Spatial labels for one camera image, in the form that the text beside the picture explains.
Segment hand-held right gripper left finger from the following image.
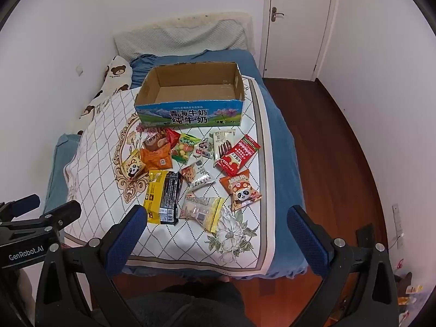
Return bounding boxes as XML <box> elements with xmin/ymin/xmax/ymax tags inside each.
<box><xmin>34</xmin><ymin>204</ymin><xmax>149</xmax><ymax>327</ymax></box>

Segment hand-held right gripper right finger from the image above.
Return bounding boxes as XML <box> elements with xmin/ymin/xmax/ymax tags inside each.
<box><xmin>287</xmin><ymin>205</ymin><xmax>399</xmax><ymax>327</ymax></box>

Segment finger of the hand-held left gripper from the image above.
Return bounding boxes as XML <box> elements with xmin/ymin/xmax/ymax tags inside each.
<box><xmin>40</xmin><ymin>200</ymin><xmax>82</xmax><ymax>228</ymax></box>
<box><xmin>0</xmin><ymin>194</ymin><xmax>41</xmax><ymax>219</ymax></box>

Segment long yellow snack packet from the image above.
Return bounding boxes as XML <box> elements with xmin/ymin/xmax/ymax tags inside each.
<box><xmin>143</xmin><ymin>170</ymin><xmax>169</xmax><ymax>225</ymax></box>

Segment long black snack packet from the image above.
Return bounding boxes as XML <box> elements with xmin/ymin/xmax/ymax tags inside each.
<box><xmin>160</xmin><ymin>171</ymin><xmax>183</xmax><ymax>225</ymax></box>

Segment yellow panda snack packet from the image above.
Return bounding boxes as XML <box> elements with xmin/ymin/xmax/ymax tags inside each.
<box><xmin>123</xmin><ymin>153</ymin><xmax>147</xmax><ymax>182</ymax></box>

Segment white and yellow snack packet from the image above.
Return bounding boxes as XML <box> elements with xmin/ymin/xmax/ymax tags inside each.
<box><xmin>179</xmin><ymin>194</ymin><xmax>225</xmax><ymax>234</ymax></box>

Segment orange panda snack packet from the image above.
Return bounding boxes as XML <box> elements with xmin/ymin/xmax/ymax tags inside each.
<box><xmin>219</xmin><ymin>169</ymin><xmax>263</xmax><ymax>212</ymax></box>

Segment plain orange snack packet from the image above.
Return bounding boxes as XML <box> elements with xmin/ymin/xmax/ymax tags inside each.
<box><xmin>140</xmin><ymin>144</ymin><xmax>172</xmax><ymax>171</ymax></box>

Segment grey and white snack packet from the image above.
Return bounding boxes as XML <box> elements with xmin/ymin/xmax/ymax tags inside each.
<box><xmin>186</xmin><ymin>172</ymin><xmax>216</xmax><ymax>193</ymax></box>

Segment brown and white snack packet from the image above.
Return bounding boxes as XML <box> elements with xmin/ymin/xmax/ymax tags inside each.
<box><xmin>143</xmin><ymin>129</ymin><xmax>169</xmax><ymax>151</ymax></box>

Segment large red snack packet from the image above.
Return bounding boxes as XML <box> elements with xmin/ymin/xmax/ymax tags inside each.
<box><xmin>216</xmin><ymin>134</ymin><xmax>261</xmax><ymax>178</ymax></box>

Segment green candy packet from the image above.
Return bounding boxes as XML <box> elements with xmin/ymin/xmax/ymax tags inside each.
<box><xmin>171</xmin><ymin>133</ymin><xmax>201</xmax><ymax>164</ymax></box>

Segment small white photo-print packet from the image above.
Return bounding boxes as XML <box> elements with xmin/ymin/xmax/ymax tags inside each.
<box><xmin>194</xmin><ymin>139</ymin><xmax>214</xmax><ymax>159</ymax></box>

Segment white chocolate wafer packet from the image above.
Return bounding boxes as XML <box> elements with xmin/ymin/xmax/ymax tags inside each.
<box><xmin>213</xmin><ymin>129</ymin><xmax>236</xmax><ymax>167</ymax></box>

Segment printed cardboard box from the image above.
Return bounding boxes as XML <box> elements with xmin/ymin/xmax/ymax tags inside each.
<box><xmin>134</xmin><ymin>62</ymin><xmax>246</xmax><ymax>129</ymax></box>

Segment person's left forearm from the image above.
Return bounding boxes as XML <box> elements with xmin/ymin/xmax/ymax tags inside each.
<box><xmin>15</xmin><ymin>268</ymin><xmax>39</xmax><ymax>326</ymax></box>

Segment black box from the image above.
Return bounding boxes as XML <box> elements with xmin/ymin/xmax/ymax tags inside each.
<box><xmin>356</xmin><ymin>224</ymin><xmax>375</xmax><ymax>246</ymax></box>

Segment white floral printed quilt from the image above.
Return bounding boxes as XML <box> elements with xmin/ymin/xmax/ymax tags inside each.
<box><xmin>63</xmin><ymin>77</ymin><xmax>277</xmax><ymax>276</ymax></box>

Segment bed with blue sheet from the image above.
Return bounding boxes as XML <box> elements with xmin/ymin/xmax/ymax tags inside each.
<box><xmin>44</xmin><ymin>49</ymin><xmax>306</xmax><ymax>280</ymax></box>

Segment person's dark trousers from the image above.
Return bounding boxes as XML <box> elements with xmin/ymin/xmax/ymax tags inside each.
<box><xmin>124</xmin><ymin>279</ymin><xmax>247</xmax><ymax>327</ymax></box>

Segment pile of small colourful items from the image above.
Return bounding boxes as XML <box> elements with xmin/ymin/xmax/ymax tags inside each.
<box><xmin>393</xmin><ymin>259</ymin><xmax>425</xmax><ymax>317</ymax></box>

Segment bear print pillow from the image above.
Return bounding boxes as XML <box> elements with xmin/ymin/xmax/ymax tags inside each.
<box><xmin>77</xmin><ymin>55</ymin><xmax>133</xmax><ymax>137</ymax></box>

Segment blue ruffled pillow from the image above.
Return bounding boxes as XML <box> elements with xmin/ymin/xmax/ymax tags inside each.
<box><xmin>130</xmin><ymin>49</ymin><xmax>257</xmax><ymax>87</ymax></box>

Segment white bumpy pillow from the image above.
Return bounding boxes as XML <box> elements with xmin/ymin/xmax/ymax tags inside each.
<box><xmin>114</xmin><ymin>19</ymin><xmax>248</xmax><ymax>62</ymax></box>

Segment white door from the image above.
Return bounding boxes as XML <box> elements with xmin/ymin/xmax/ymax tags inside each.
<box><xmin>262</xmin><ymin>0</ymin><xmax>337</xmax><ymax>82</ymax></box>

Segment cream headboard cushion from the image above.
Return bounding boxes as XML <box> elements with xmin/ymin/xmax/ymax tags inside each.
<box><xmin>150</xmin><ymin>11</ymin><xmax>257</xmax><ymax>55</ymax></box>

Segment white wall outlet strip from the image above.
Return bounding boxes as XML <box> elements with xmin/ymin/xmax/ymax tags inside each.
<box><xmin>392</xmin><ymin>204</ymin><xmax>405</xmax><ymax>247</ymax></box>

